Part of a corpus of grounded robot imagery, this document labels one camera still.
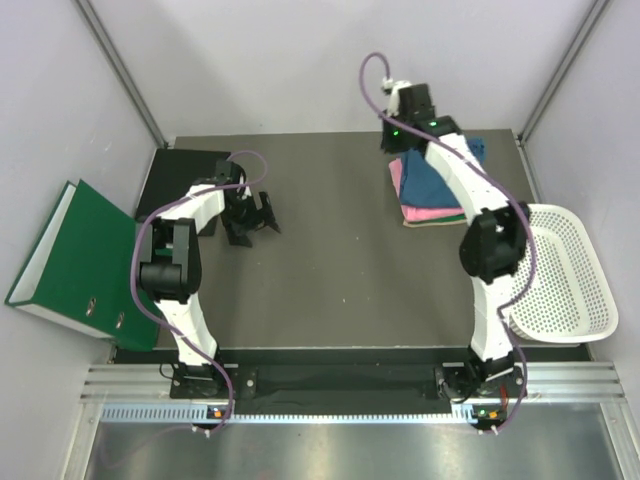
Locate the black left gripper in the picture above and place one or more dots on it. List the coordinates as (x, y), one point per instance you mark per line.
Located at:
(237, 232)

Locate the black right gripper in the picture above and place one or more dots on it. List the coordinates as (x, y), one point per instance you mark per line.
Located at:
(386, 146)

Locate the blue t shirt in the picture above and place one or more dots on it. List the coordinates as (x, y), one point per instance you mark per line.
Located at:
(421, 186)

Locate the pink t shirt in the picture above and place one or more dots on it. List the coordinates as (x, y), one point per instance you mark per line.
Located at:
(411, 213)

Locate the white perforated plastic basket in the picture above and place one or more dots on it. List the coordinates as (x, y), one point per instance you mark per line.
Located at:
(569, 301)

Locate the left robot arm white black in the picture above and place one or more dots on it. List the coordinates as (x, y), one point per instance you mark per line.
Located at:
(166, 267)

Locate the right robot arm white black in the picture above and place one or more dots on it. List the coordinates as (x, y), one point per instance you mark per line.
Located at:
(495, 241)

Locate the green folded t shirt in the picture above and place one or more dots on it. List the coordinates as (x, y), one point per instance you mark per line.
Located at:
(450, 218)

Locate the green ring binder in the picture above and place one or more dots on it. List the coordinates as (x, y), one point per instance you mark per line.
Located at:
(77, 272)

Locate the grey slotted cable duct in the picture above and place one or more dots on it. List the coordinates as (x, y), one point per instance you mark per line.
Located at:
(208, 414)

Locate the right aluminium corner post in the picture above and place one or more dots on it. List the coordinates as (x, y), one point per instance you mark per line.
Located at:
(578, 40)

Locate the aluminium corner post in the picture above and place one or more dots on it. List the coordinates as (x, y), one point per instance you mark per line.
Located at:
(578, 40)
(103, 39)

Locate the left aluminium corner post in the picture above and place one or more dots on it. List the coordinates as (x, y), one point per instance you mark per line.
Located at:
(103, 39)

